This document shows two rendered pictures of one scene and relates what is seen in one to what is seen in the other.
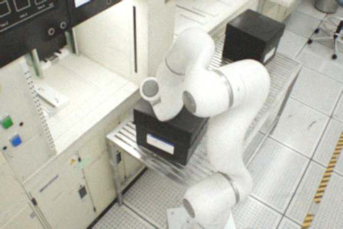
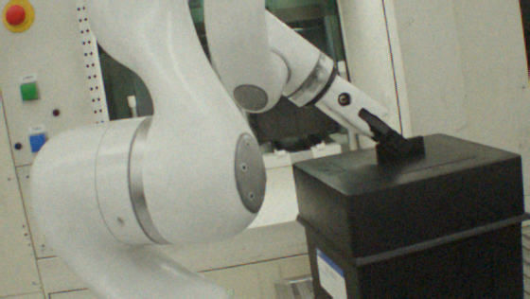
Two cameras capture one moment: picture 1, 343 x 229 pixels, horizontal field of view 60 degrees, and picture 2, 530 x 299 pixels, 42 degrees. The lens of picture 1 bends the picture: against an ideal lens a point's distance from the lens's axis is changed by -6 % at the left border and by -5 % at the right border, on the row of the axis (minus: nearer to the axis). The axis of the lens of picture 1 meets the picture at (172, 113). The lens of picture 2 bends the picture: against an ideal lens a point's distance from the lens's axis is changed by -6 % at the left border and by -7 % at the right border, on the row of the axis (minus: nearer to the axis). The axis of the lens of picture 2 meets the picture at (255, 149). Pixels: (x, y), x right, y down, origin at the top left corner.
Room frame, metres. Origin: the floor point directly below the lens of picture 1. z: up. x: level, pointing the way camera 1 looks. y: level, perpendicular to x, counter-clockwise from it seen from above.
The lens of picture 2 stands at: (0.20, -0.78, 1.25)
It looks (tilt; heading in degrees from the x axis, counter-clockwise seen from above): 10 degrees down; 55
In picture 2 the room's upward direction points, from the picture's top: 9 degrees counter-clockwise
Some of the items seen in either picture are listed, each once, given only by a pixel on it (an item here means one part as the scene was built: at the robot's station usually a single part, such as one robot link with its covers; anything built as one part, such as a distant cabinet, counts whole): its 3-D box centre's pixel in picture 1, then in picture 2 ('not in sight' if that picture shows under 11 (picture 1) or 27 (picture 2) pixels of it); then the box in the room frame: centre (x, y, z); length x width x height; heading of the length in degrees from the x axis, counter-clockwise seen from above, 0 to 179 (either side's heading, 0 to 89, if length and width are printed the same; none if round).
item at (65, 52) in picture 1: (43, 53); (296, 149); (1.44, 0.79, 0.89); 0.22 x 0.21 x 0.04; 58
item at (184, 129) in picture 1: (175, 105); (403, 180); (1.01, -0.01, 0.98); 0.29 x 0.29 x 0.13; 66
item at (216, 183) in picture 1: (209, 204); (130, 241); (0.48, -0.14, 1.07); 0.19 x 0.12 x 0.24; 124
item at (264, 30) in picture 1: (252, 40); not in sight; (1.75, -0.48, 0.89); 0.29 x 0.29 x 0.25; 53
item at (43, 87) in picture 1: (40, 102); not in sight; (1.04, 0.66, 0.89); 0.22 x 0.21 x 0.04; 58
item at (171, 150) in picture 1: (173, 124); (412, 258); (1.01, -0.01, 0.85); 0.28 x 0.28 x 0.17; 66
